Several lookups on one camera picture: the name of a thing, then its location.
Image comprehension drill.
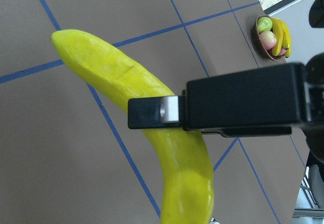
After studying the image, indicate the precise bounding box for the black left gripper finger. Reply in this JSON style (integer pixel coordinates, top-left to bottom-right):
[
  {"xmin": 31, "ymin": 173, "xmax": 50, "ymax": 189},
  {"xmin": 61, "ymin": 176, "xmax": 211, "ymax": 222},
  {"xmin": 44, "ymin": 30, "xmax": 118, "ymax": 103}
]
[{"xmin": 128, "ymin": 63, "xmax": 308, "ymax": 137}]

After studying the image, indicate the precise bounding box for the yellow plastic banana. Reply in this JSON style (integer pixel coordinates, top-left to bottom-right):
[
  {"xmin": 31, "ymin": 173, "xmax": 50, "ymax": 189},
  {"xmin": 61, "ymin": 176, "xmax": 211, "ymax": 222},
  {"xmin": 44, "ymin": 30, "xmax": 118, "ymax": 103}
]
[{"xmin": 51, "ymin": 29, "xmax": 214, "ymax": 223}]

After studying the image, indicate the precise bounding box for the brown wicker fruit basket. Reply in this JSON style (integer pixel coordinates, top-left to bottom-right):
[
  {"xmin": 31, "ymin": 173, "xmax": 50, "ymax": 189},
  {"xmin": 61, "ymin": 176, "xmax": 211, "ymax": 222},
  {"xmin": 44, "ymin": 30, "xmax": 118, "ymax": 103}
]
[{"xmin": 251, "ymin": 15, "xmax": 283, "ymax": 61}]

